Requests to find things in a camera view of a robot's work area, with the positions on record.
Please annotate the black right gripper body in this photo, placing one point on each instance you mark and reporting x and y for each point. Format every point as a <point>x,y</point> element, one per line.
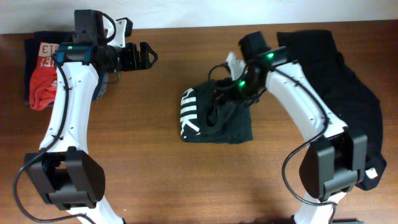
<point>245,89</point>

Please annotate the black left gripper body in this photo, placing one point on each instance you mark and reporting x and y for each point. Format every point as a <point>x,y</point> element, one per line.
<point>119,58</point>

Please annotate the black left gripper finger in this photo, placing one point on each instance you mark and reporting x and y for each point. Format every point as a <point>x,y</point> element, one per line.
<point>147,50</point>
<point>147,63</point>

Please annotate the dark green t-shirt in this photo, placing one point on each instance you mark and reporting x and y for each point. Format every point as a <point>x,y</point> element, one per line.
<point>202,121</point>

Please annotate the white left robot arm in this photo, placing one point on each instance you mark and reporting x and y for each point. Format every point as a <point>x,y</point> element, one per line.
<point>62,172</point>

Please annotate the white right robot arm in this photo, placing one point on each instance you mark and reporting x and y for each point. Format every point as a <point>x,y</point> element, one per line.
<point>331,160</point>

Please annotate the navy folded garment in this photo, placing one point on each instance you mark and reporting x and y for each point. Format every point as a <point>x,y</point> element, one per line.
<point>31,62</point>

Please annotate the red printed t-shirt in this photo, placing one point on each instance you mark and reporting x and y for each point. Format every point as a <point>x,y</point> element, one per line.
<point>43,82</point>

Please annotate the black polo shirt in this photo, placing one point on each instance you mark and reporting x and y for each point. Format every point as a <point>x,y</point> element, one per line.
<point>342,91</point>

